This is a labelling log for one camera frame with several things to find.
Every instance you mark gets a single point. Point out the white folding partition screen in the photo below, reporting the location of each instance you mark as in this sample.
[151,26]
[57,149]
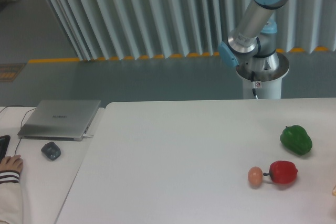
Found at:
[135,28]

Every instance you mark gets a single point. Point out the dark grey computer mouse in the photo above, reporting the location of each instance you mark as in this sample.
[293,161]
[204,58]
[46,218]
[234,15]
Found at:
[51,151]

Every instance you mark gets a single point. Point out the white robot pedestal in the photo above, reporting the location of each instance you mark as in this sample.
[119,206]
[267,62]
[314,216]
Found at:
[262,77]

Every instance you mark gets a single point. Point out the red bell pepper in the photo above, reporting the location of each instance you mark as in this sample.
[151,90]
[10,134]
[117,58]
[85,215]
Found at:
[282,172]

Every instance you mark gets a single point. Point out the person's bare hand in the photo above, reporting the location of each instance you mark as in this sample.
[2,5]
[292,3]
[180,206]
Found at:
[12,164]

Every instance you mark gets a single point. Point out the pale bread at edge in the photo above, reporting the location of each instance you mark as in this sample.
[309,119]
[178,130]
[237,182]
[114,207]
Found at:
[334,191]

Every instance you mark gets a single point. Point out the brown egg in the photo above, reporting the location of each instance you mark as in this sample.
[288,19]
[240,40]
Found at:
[255,176]

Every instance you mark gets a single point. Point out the green bell pepper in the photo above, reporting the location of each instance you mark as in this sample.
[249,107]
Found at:
[296,139]

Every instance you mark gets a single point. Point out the cream sleeved forearm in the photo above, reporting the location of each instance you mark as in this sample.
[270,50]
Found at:
[11,197]

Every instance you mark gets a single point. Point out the silver closed laptop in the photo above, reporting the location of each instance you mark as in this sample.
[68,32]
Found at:
[65,120]

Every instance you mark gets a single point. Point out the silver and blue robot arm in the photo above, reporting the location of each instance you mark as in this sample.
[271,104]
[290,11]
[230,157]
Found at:
[243,42]

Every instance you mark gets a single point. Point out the black keyboard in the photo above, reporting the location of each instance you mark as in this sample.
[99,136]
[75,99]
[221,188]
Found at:
[4,143]

